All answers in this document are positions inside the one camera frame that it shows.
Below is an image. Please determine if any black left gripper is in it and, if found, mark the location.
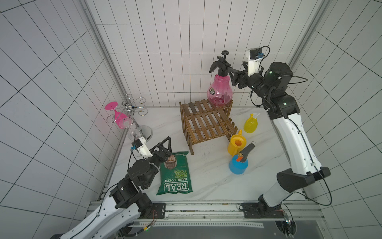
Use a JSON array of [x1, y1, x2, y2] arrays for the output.
[[143, 137, 173, 187]]

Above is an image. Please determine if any pink pressure sprayer bottle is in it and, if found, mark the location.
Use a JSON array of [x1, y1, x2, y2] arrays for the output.
[[207, 50, 233, 106]]

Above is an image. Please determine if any yellow watering can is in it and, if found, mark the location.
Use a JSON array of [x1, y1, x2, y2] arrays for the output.
[[227, 130, 247, 156]]

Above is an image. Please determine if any blue spray bottle orange trigger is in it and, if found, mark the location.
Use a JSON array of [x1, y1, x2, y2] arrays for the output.
[[229, 141, 257, 175]]

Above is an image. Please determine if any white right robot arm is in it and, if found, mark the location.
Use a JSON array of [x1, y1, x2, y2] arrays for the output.
[[228, 62, 331, 214]]

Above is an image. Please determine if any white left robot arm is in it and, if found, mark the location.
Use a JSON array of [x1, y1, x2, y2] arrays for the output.
[[53, 136, 172, 239]]

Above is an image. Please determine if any green chips bag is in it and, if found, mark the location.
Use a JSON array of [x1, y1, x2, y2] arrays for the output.
[[157, 151, 193, 195]]

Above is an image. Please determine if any clear wine glass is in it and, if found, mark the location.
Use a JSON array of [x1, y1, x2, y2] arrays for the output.
[[127, 127, 143, 142]]

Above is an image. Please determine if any pink wine glass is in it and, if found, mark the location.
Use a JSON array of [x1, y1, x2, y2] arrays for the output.
[[105, 102, 133, 129]]

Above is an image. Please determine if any yellow spray bottle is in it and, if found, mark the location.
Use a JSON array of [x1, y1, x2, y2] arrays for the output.
[[243, 113, 260, 133]]

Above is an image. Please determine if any chrome wine glass rack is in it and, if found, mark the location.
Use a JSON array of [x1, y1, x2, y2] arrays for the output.
[[107, 94, 153, 141]]

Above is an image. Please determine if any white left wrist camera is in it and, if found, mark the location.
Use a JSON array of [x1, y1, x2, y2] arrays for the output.
[[132, 137, 153, 159]]

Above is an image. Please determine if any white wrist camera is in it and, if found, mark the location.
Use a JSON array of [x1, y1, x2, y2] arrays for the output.
[[246, 47, 264, 77], [132, 137, 153, 159]]

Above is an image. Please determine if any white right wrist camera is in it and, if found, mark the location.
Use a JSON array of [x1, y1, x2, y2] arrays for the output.
[[246, 47, 264, 77]]

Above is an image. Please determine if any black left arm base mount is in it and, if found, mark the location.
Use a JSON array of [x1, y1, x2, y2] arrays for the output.
[[139, 202, 166, 219]]

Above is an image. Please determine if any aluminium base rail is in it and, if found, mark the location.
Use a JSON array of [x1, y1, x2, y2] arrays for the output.
[[86, 200, 324, 229]]

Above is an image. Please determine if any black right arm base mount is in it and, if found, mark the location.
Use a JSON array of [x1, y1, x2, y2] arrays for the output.
[[239, 195, 285, 219]]

